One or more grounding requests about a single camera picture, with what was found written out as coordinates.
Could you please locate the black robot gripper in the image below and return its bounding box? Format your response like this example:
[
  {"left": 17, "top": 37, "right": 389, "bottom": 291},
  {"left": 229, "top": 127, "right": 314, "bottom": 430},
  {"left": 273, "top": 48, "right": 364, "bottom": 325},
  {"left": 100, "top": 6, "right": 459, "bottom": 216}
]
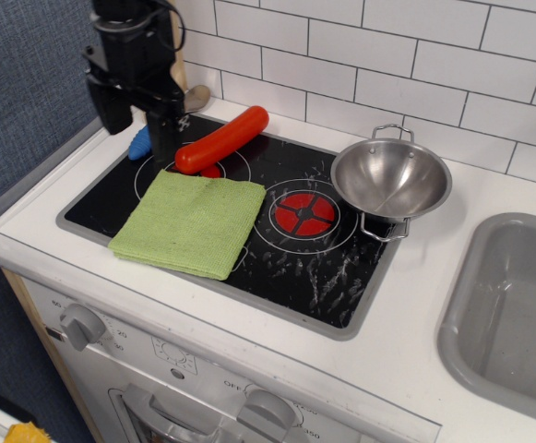
[{"left": 83, "top": 1, "right": 185, "bottom": 171}]

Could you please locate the red toy sausage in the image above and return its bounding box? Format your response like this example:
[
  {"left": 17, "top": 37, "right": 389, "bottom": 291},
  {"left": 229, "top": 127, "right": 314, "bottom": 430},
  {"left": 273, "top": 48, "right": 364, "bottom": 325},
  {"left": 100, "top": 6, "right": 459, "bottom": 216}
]
[{"left": 174, "top": 106, "right": 269, "bottom": 174}]

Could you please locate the green woven towel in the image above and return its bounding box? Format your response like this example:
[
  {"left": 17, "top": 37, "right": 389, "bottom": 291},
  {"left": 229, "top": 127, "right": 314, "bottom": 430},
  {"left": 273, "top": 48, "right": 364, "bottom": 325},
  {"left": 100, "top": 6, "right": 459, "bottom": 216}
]
[{"left": 109, "top": 172, "right": 266, "bottom": 281}]

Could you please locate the black toy stove top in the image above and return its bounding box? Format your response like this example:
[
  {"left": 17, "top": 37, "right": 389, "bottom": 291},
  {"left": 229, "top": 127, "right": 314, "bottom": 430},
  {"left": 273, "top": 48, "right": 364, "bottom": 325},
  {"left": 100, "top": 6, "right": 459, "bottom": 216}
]
[{"left": 56, "top": 135, "right": 399, "bottom": 341}]

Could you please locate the blue ridged toy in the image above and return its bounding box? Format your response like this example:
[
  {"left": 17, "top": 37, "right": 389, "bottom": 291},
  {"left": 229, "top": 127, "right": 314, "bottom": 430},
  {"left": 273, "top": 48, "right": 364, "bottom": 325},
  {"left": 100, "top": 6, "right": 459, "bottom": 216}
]
[{"left": 127, "top": 126, "right": 152, "bottom": 161}]

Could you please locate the beige wooden spoon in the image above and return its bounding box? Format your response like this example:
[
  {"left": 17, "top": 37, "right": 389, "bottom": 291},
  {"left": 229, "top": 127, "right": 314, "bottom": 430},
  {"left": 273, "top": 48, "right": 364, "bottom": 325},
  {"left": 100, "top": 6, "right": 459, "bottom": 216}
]
[{"left": 169, "top": 54, "right": 212, "bottom": 114}]

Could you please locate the grey timer dial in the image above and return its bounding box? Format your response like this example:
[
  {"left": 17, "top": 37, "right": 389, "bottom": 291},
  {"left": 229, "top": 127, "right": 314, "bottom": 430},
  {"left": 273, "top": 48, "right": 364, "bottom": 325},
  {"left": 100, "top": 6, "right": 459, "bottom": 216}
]
[{"left": 60, "top": 304, "right": 106, "bottom": 351}]

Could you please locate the grey oven dial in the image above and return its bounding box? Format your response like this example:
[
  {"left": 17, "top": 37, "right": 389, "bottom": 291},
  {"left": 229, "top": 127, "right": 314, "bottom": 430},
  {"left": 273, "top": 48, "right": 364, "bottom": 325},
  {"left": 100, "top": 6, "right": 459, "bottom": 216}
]
[{"left": 236, "top": 389, "right": 296, "bottom": 442}]

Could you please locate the yellow object at corner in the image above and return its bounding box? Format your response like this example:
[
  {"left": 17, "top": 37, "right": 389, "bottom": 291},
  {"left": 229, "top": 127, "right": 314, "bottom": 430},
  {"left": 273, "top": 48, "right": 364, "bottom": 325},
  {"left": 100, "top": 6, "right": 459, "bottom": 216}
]
[{"left": 4, "top": 422, "right": 53, "bottom": 443}]

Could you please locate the grey sink basin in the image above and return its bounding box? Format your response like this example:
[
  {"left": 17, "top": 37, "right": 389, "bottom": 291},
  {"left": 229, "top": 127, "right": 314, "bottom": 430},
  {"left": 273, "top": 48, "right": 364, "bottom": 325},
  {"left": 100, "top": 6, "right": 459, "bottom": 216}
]
[{"left": 437, "top": 213, "right": 536, "bottom": 419}]

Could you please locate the steel bowl with handles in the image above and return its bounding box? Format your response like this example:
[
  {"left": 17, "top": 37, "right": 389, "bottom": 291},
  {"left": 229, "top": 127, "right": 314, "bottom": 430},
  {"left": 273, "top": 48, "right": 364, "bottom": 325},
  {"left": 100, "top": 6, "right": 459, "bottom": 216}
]
[{"left": 330, "top": 124, "right": 452, "bottom": 243}]

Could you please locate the silver oven door handle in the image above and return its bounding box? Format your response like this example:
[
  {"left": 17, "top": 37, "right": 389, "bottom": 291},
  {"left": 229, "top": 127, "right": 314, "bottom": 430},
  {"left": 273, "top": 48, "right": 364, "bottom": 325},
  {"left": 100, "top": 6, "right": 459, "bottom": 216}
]
[{"left": 121, "top": 384, "right": 232, "bottom": 442}]

